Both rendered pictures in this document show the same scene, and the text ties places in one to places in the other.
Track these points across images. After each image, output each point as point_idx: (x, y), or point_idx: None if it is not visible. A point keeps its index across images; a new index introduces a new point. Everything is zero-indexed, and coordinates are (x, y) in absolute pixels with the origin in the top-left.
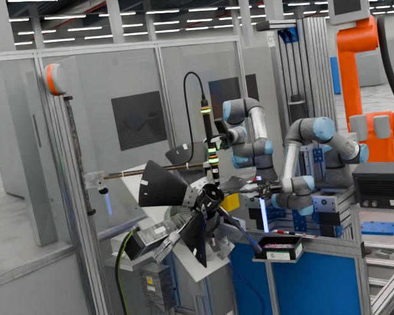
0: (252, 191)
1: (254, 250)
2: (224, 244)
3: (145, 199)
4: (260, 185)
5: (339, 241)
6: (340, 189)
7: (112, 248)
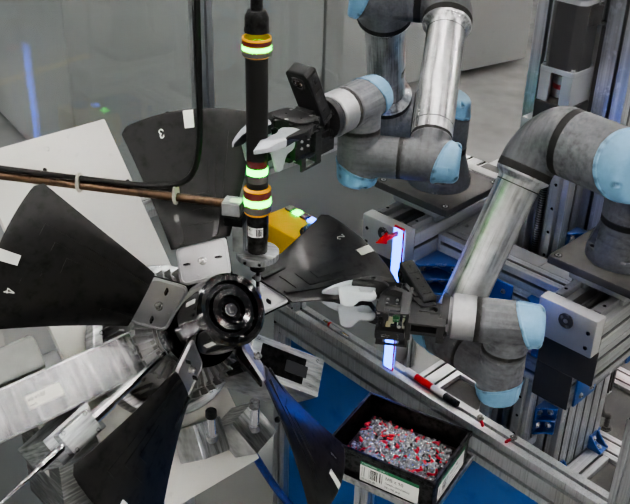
0: (359, 304)
1: (348, 388)
2: (244, 428)
3: (6, 308)
4: (382, 303)
5: (569, 486)
6: (622, 295)
7: None
